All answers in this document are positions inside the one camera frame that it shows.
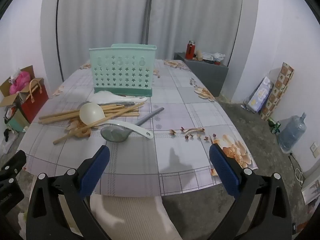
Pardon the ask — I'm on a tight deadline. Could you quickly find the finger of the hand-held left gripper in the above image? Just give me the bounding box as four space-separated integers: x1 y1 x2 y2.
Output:
0 150 27 215

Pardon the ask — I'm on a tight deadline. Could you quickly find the grey cabinet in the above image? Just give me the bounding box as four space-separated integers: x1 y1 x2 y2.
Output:
174 52 229 97

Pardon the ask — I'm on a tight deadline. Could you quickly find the white cable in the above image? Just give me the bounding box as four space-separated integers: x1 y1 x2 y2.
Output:
290 152 304 183

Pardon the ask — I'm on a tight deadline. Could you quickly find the red thermos bottle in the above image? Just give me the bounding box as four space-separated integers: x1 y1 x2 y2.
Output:
185 40 196 60

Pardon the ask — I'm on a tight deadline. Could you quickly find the white paper clutter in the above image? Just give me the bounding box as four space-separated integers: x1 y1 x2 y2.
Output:
202 51 225 67

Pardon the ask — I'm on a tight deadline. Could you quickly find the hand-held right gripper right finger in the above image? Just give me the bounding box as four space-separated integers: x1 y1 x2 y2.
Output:
209 144 293 240

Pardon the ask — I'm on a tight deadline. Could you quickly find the grey metal utensil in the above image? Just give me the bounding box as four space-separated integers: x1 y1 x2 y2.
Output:
100 101 135 106

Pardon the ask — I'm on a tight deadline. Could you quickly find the pile of wooden chopsticks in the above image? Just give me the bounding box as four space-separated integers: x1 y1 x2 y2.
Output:
38 102 144 145

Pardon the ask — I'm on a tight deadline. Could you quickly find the green glass bottle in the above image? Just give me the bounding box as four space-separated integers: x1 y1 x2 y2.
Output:
267 117 282 134

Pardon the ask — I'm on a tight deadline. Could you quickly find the cream plastic ladle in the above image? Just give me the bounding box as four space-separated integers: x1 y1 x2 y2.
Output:
79 102 154 139

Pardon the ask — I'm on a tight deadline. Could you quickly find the patterned box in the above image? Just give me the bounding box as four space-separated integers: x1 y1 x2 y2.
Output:
260 62 294 120

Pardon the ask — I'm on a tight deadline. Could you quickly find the red gift bag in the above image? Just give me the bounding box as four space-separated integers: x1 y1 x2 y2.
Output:
20 78 49 124

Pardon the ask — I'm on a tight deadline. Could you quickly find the green plastic utensil basket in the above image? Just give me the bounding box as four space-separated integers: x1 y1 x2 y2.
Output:
89 44 157 97

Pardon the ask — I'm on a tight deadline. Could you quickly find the white rice paddle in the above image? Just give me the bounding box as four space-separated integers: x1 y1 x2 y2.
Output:
90 91 148 105

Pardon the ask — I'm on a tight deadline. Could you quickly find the cardboard box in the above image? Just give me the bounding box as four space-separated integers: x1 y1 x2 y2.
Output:
0 65 44 107

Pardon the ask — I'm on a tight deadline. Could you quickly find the black pole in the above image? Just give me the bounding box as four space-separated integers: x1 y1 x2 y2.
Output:
55 0 63 82

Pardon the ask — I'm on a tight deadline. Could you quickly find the grey metal spoon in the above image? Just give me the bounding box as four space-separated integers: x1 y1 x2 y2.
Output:
100 107 165 143

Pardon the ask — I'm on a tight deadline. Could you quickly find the wall socket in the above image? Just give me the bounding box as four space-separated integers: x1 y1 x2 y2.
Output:
310 142 320 158

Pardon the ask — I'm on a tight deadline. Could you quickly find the white carton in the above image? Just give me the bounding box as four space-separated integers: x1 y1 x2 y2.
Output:
301 167 320 205

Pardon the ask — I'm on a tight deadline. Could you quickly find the blue water jug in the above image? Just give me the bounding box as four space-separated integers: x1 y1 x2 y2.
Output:
277 112 307 153

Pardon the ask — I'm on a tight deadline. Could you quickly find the blue white box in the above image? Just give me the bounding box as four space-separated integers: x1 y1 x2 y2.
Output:
247 76 274 113

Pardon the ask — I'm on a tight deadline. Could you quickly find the floral tablecloth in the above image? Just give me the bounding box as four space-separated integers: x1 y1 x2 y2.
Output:
19 59 257 197

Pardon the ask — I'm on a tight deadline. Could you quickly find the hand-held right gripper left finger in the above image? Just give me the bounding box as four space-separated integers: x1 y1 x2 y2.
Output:
26 145 110 240

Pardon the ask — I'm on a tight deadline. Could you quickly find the white curtain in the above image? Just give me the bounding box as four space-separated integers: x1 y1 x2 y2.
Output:
40 0 259 80

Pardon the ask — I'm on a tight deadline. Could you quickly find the pink plastic bag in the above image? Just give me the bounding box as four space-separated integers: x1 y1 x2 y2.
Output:
9 70 30 94

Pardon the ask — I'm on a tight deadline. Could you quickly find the teal box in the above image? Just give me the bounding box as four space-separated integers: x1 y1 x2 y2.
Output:
6 110 30 132

